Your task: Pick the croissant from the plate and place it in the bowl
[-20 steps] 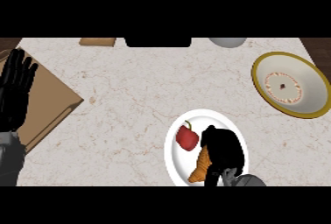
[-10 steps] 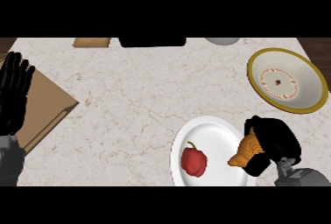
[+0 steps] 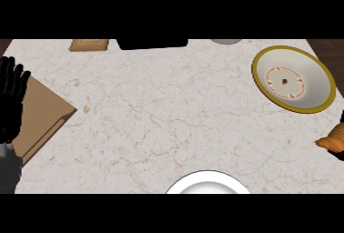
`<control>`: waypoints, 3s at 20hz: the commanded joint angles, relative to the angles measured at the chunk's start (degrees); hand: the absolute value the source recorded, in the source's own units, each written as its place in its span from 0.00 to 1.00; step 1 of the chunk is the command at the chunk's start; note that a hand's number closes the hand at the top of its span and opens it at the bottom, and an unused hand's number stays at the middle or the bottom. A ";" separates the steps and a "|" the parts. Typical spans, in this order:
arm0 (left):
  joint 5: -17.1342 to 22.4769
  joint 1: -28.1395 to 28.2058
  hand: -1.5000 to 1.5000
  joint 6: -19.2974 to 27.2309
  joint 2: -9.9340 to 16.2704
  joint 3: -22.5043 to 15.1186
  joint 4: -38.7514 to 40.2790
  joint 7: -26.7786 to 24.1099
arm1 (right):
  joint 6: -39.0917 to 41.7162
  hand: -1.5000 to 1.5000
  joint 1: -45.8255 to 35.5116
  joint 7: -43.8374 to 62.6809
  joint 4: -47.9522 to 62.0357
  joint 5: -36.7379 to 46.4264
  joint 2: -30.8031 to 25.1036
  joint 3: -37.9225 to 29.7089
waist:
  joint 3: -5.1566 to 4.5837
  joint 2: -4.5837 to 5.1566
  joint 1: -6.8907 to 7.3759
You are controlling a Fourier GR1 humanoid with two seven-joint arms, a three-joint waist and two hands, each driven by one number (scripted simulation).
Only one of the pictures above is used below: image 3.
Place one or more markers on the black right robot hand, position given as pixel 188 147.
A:
pixel 342 156

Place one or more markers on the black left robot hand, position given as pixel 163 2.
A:
pixel 10 100

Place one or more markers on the golden brown croissant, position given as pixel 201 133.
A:
pixel 334 140

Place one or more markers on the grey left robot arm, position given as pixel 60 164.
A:
pixel 8 170

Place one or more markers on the gold rimmed white bowl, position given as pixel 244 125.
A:
pixel 293 79

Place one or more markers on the brown wooden cutting board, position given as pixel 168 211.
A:
pixel 42 112

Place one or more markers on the small tan wooden block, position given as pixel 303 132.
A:
pixel 89 44

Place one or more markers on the black appliance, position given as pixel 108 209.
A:
pixel 153 43

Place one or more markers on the grey round object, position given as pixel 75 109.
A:
pixel 227 41

